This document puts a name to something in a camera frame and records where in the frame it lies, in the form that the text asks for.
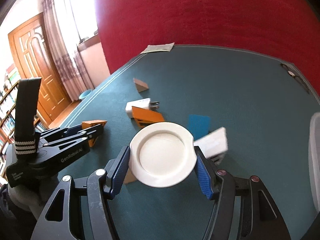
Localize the brown wooden door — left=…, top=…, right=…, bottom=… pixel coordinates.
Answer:
left=8, top=13, right=71, bottom=127

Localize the orange striped wedge block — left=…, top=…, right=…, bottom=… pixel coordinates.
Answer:
left=132, top=106, right=165, bottom=128
left=81, top=120, right=107, bottom=147

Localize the pink patterned curtain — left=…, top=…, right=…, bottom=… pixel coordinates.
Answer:
left=42, top=0, right=94, bottom=101

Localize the grey gloved left hand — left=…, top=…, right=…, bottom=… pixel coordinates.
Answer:
left=8, top=174, right=59, bottom=220

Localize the blue wedge block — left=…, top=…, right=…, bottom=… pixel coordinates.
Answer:
left=187, top=114, right=210, bottom=140

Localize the small brown wooden wedge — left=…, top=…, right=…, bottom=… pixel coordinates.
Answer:
left=133, top=78, right=149, bottom=93

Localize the black wristwatch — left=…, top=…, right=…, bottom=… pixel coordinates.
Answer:
left=280, top=63, right=310, bottom=94

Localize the red fabric sofa back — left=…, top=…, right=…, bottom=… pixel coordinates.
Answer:
left=96, top=0, right=319, bottom=90

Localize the clear plastic bowl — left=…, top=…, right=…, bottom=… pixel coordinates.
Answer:
left=308, top=112, right=319, bottom=212

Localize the white paper card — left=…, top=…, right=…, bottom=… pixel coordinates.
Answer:
left=141, top=42, right=175, bottom=54

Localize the white round plate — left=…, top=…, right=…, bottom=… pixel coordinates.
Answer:
left=129, top=122, right=197, bottom=188

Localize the white striped block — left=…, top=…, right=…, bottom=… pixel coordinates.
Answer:
left=194, top=127, right=228, bottom=165

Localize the white power adapter plug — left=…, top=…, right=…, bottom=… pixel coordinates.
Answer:
left=125, top=98, right=159, bottom=119

